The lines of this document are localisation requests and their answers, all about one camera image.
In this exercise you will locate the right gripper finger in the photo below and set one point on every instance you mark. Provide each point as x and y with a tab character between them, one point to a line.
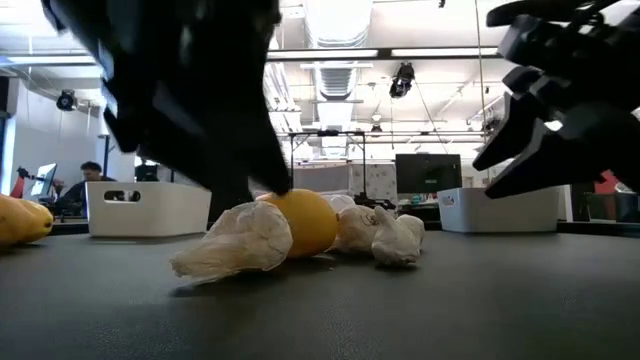
512	130
575	150

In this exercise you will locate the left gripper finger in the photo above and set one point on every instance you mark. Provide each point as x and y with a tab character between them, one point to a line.
250	150
225	187

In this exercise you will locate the large white garlic bulb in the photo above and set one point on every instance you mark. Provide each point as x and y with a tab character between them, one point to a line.
240	245

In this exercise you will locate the orange lemon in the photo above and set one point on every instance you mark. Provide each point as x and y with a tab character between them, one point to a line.
310	225
12	220

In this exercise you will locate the beige garlic bulb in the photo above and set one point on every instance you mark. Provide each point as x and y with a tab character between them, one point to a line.
356	227

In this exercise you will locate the yellow lemon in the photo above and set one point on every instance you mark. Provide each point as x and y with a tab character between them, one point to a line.
42	220

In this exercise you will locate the black background robot arm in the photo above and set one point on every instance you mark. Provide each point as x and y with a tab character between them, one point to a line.
375	201

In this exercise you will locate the white plastic basket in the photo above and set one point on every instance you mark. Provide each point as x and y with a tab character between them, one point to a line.
160	215
500	215

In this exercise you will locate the large black monitor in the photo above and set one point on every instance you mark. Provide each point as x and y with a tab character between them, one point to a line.
427	172

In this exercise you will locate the black ceiling spotlight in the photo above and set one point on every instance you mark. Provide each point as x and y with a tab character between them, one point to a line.
66	100

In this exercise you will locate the person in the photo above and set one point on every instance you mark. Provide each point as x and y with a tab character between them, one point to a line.
90	172

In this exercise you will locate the black beam with light strips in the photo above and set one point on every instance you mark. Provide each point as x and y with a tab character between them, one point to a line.
385	52

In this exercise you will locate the small computer monitor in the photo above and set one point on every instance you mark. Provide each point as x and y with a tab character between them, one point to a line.
45	180

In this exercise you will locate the black table mat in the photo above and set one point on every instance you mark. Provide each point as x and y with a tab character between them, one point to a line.
450	310

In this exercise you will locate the red partition wall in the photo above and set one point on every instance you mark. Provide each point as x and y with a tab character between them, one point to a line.
607	187

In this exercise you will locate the silver ventilation duct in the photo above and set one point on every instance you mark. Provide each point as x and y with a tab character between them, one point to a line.
337	80

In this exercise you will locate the hanging black camera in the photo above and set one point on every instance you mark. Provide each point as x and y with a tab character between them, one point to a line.
402	80

